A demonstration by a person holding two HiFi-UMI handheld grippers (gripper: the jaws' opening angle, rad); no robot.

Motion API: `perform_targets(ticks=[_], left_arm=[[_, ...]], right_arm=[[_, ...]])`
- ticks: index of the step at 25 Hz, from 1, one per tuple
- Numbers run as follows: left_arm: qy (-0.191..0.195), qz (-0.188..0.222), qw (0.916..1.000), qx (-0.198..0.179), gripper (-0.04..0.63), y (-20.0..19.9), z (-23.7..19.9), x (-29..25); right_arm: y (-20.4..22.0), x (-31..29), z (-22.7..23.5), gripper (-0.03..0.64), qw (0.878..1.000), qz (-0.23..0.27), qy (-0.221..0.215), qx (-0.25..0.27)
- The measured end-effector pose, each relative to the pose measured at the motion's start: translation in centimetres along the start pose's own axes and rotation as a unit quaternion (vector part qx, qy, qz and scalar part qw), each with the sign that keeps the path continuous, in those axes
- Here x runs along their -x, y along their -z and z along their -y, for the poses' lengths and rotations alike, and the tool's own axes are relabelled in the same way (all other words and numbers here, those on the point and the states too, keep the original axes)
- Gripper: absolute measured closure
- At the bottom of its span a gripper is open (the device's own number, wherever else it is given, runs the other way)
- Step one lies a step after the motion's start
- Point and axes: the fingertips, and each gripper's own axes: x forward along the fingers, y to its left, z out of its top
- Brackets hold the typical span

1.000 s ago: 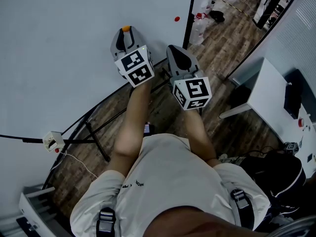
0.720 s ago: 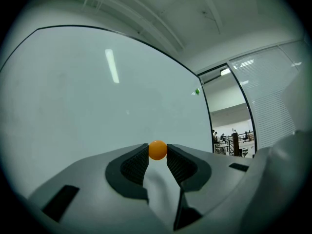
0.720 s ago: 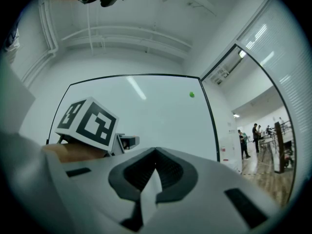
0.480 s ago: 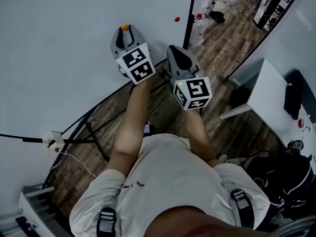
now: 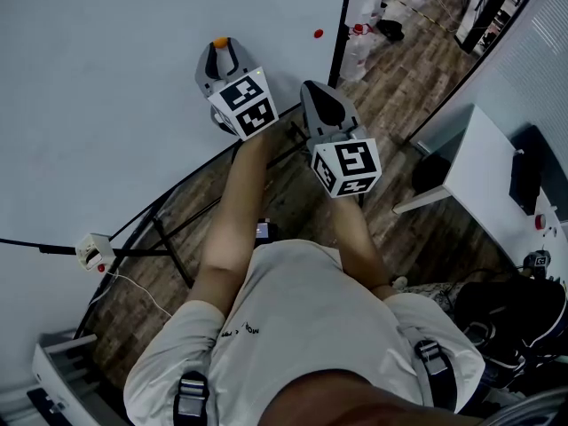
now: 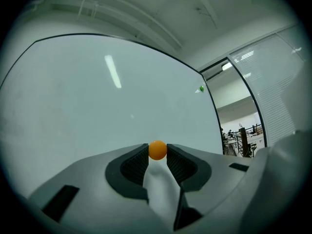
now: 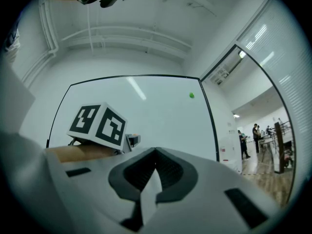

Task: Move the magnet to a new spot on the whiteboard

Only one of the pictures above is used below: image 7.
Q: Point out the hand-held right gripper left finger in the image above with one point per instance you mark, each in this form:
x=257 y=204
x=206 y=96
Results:
x=97 y=191

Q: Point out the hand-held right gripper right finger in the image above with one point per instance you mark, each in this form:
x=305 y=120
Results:
x=207 y=203

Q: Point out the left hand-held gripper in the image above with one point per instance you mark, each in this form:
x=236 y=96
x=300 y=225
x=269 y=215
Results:
x=97 y=121

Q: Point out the green round magnet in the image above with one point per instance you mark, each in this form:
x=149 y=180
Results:
x=191 y=95

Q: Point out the large black-framed whiteboard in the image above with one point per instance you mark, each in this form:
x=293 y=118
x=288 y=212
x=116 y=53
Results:
x=158 y=121

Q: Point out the white ceiling air vent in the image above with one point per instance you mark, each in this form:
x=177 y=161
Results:
x=219 y=75

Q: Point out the ceiling light panel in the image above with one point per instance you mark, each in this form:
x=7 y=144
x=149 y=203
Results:
x=242 y=54

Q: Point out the white ceiling pipe bundle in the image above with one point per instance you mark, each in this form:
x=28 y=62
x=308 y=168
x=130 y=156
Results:
x=50 y=25

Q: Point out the dark wooden railing post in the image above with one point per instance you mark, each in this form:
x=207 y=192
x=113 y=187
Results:
x=279 y=150

